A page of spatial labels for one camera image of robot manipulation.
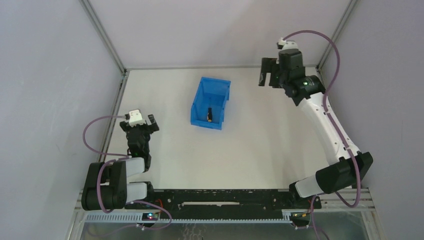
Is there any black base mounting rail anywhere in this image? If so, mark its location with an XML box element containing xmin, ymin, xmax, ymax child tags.
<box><xmin>144</xmin><ymin>189</ymin><xmax>322</xmax><ymax>221</ymax></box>

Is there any blue plastic storage bin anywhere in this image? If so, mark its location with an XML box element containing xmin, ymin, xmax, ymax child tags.
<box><xmin>190</xmin><ymin>76</ymin><xmax>231</xmax><ymax>130</ymax></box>

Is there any aluminium frame rail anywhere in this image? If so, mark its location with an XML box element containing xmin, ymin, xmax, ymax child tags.
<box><xmin>99</xmin><ymin>70</ymin><xmax>130</xmax><ymax>152</ymax></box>

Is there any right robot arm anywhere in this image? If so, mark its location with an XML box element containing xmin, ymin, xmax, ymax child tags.
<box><xmin>258</xmin><ymin>48</ymin><xmax>373</xmax><ymax>198</ymax></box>

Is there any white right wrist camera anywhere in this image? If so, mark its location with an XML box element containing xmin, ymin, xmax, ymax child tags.
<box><xmin>276</xmin><ymin>37</ymin><xmax>299</xmax><ymax>51</ymax></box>

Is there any black yellow screwdriver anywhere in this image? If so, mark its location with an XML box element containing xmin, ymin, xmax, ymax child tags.
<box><xmin>207</xmin><ymin>107</ymin><xmax>213</xmax><ymax>123</ymax></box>

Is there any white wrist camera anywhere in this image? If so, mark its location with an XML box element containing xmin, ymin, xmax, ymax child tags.
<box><xmin>276</xmin><ymin>37</ymin><xmax>299</xmax><ymax>51</ymax></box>
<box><xmin>128</xmin><ymin>109</ymin><xmax>146</xmax><ymax>127</ymax></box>

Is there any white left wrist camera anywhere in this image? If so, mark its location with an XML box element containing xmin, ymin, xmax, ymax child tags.
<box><xmin>128</xmin><ymin>109</ymin><xmax>146</xmax><ymax>127</ymax></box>

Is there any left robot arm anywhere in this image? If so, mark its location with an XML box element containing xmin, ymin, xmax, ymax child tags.
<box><xmin>81</xmin><ymin>112</ymin><xmax>160</xmax><ymax>213</ymax></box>

